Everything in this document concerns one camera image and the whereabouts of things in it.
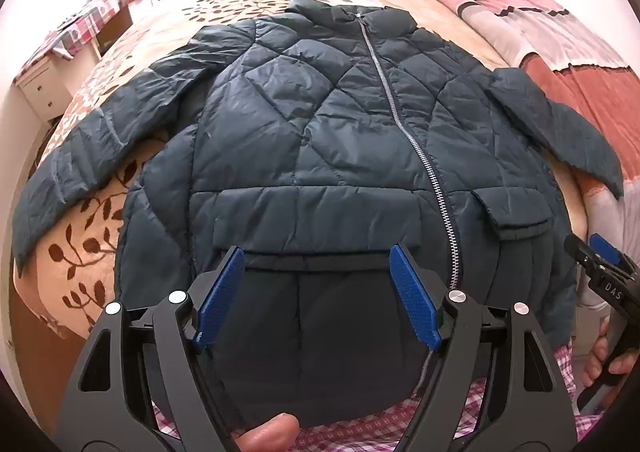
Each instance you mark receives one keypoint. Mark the person's left hand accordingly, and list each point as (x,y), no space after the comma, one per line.
(270,434)

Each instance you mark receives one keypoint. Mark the white drawer cabinet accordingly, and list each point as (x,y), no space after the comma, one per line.
(42,87)

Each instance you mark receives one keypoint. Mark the beige leaf print bed blanket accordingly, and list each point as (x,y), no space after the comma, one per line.
(100,232)

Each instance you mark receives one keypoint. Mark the pink and rust striped blanket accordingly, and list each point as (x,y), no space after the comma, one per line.
(575,42)

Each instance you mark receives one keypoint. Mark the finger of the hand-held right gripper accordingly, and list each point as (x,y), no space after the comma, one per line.
(605,249)
(580,252)

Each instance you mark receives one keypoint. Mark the person's pink checkered clothing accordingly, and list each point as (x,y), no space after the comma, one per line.
(360,437)

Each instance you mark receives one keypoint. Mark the plaid tablecloth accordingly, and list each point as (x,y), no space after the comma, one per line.
(90,17)

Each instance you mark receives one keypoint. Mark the dark teal quilted jacket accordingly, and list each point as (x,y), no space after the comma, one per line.
(300,132)

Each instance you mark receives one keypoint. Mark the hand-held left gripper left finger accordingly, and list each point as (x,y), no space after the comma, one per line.
(220,292)

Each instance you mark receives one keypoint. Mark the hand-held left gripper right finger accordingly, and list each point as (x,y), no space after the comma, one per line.
(415,297)

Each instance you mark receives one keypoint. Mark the person's right hand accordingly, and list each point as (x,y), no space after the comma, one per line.
(595,357)

